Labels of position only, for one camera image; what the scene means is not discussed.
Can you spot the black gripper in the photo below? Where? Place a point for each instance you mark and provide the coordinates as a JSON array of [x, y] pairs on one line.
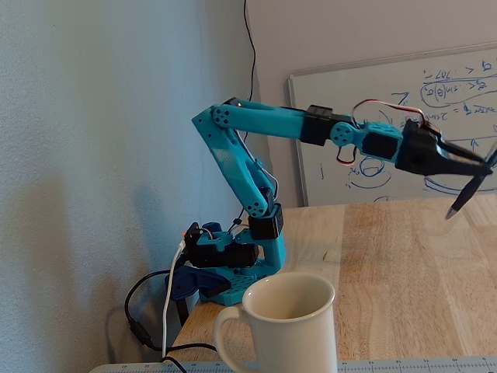
[[421, 149]]

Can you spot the dark blue pen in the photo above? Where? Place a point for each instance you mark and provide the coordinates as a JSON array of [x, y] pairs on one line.
[[466, 194]]

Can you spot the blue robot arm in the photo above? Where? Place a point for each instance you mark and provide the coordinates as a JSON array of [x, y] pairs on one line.
[[268, 120]]

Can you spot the cream ceramic mug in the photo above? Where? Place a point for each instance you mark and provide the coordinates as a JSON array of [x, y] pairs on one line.
[[295, 334]]

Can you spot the whiteboard with blue writing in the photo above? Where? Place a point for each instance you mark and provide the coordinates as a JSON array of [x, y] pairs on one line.
[[349, 89]]

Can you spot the ruler strip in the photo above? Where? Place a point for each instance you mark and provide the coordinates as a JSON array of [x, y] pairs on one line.
[[407, 366]]

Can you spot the dark blue table clamp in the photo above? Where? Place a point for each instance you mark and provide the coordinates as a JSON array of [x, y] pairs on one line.
[[186, 281]]

